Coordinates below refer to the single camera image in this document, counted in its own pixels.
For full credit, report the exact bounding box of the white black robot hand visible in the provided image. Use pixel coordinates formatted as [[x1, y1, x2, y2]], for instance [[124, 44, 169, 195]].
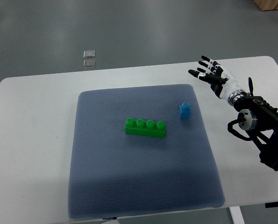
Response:
[[188, 56, 245, 104]]

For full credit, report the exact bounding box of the upper metal floor plate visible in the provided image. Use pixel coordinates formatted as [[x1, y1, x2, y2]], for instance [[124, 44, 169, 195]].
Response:
[[83, 50, 95, 58]]

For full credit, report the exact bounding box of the small blue toy block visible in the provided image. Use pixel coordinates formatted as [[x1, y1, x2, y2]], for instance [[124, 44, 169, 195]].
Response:
[[178, 102, 191, 119]]

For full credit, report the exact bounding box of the lower metal floor plate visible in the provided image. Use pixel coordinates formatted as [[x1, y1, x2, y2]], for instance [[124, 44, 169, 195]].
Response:
[[83, 58, 96, 68]]

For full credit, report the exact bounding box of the metal floor plate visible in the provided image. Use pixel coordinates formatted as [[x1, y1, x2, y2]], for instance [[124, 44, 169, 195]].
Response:
[[83, 50, 95, 58], [83, 58, 96, 68]]

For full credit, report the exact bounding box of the wooden box corner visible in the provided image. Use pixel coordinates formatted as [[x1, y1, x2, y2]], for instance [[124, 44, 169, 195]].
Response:
[[253, 0, 278, 11]]

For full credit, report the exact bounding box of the long green toy block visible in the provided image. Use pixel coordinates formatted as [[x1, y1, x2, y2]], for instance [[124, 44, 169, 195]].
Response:
[[125, 118, 166, 138]]

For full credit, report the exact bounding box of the black table control panel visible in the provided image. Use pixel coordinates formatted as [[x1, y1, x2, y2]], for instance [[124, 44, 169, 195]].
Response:
[[265, 202, 278, 208]]

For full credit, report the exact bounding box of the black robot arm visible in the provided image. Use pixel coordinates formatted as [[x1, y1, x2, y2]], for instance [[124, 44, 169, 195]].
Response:
[[228, 77, 278, 171]]

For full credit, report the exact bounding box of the white table leg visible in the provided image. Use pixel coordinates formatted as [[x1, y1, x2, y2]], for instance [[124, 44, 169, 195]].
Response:
[[229, 206, 245, 224]]

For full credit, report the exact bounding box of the blue-grey textured mat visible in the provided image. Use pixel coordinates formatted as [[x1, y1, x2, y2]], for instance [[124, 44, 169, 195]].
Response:
[[68, 84, 225, 219]]

